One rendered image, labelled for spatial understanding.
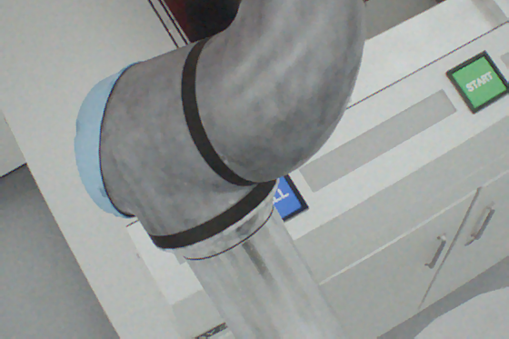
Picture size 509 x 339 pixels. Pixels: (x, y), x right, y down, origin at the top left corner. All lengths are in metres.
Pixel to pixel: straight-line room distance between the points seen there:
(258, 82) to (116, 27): 0.61
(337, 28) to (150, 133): 0.16
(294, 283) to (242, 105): 0.19
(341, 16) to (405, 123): 0.38
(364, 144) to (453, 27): 0.23
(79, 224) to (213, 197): 0.44
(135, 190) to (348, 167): 0.33
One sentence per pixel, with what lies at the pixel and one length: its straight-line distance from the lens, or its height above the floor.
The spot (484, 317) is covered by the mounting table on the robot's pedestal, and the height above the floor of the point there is 0.82.
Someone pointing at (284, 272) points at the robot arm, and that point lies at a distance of 0.90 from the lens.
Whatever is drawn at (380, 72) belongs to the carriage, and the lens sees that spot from 1.26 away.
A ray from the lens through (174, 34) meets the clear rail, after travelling 1.25.
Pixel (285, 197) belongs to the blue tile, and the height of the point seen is 0.96.
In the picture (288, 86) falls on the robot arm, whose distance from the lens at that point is 0.77.
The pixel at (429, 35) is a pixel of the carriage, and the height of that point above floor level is 0.88.
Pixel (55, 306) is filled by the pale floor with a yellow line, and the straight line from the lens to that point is 2.10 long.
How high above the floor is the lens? 2.00
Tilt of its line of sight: 67 degrees down
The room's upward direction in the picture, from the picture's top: 2 degrees counter-clockwise
